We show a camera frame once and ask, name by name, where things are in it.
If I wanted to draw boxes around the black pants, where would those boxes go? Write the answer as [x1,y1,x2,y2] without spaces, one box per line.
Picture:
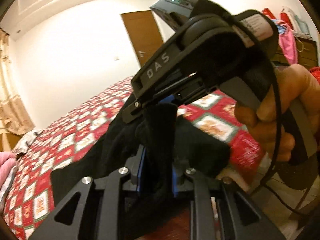
[50,103,230,239]

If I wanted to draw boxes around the red sleeve right forearm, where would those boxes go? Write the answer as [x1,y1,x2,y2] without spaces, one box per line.
[309,67,320,83]

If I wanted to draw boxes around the person's right hand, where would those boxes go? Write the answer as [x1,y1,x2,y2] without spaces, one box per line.
[234,64,319,158]

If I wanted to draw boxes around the red bag on dresser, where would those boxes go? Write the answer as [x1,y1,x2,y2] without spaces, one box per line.
[261,8,276,20]

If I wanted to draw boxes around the brown wooden door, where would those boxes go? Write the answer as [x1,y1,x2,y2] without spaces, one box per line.
[121,10,163,67]

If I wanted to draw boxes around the pink hanging garment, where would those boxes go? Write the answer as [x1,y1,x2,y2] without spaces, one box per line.
[272,19,298,65]

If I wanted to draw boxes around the white bag on dresser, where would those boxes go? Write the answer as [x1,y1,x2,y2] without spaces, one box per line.
[280,7,311,36]

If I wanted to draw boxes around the brown wooden dresser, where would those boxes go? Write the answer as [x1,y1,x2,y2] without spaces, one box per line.
[272,37,318,69]

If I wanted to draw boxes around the red checkered holiday bedspread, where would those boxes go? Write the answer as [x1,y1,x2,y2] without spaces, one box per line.
[1,79,264,239]

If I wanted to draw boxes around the white patterned pillow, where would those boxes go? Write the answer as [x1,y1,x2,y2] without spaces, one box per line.
[11,128,43,155]

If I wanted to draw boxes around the pink folded blanket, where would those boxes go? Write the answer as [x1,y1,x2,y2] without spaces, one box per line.
[0,152,16,187]

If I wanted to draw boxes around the beige patterned curtain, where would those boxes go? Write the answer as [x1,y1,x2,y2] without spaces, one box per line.
[1,30,35,135]

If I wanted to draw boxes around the grey patterned folded sheet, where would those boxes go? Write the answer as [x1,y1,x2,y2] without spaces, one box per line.
[0,165,18,214]

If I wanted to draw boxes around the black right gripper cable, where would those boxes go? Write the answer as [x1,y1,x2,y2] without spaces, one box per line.
[229,15,320,218]

